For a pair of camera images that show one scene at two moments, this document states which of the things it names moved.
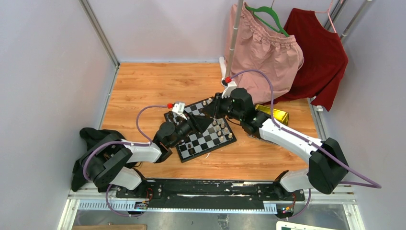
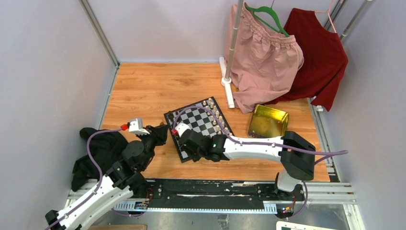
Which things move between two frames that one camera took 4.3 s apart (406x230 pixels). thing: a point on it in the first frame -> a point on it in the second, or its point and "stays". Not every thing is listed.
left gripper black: [201, 122] -> [159, 133]
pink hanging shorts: [266, 63] stays
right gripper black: [213, 109] -> [195, 158]
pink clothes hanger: [329, 16] stays
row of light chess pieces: [222, 125] stays
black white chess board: [219, 133] stays
